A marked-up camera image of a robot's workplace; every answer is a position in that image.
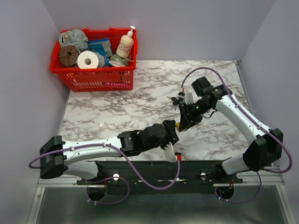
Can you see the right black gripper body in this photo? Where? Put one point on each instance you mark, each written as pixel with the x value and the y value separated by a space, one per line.
pixel 194 111

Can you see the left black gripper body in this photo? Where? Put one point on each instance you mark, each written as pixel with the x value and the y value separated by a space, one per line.
pixel 169 137

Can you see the yellow padlock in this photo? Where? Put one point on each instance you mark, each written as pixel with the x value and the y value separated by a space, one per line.
pixel 178 128

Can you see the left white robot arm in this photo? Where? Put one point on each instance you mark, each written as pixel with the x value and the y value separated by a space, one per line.
pixel 60 157

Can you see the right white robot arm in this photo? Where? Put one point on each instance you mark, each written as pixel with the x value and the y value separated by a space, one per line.
pixel 264 142

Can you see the red plastic basket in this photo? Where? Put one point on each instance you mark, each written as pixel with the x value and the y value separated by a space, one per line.
pixel 100 79

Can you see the green white packet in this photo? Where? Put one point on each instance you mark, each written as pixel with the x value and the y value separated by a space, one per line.
pixel 117 61

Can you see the cream pump lotion bottle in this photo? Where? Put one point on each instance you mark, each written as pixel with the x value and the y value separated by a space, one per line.
pixel 126 43

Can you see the blue plastic package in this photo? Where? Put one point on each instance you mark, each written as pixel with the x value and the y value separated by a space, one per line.
pixel 102 46

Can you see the white toilet paper roll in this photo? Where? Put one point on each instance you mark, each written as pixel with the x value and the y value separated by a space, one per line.
pixel 87 60

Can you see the brown paper roll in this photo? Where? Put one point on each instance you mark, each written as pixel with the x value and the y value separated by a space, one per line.
pixel 68 56

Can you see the grey crumpled printed bag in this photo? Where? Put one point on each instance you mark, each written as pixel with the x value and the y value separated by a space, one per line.
pixel 75 38

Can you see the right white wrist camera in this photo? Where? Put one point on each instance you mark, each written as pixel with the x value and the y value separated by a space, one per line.
pixel 185 97

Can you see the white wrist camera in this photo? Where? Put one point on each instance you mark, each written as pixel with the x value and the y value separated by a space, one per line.
pixel 170 155
pixel 185 97

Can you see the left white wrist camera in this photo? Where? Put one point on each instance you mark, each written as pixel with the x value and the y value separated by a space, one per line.
pixel 170 155

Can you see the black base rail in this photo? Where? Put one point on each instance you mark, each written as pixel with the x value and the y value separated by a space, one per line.
pixel 192 177

